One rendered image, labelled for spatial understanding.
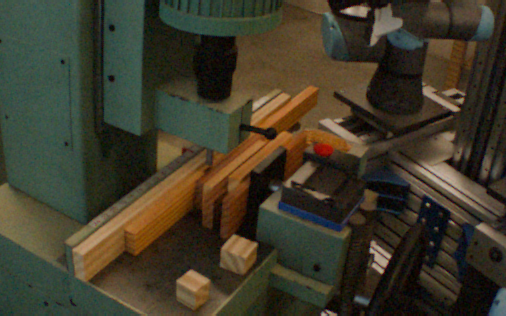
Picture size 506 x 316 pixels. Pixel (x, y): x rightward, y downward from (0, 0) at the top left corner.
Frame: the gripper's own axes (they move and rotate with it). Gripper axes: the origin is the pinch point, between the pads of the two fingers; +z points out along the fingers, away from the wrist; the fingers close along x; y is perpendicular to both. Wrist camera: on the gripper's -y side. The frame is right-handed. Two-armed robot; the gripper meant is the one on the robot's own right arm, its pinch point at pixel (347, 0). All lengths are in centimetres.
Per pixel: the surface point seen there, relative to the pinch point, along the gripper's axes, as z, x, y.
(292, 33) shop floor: -287, 36, -181
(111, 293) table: 41, 24, -26
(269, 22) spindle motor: 13.8, -1.1, -5.7
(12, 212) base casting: 28, 15, -62
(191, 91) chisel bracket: 13.2, 5.6, -23.3
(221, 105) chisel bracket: 14.3, 8.6, -18.0
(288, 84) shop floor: -213, 54, -150
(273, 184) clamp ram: 12.5, 22.4, -15.3
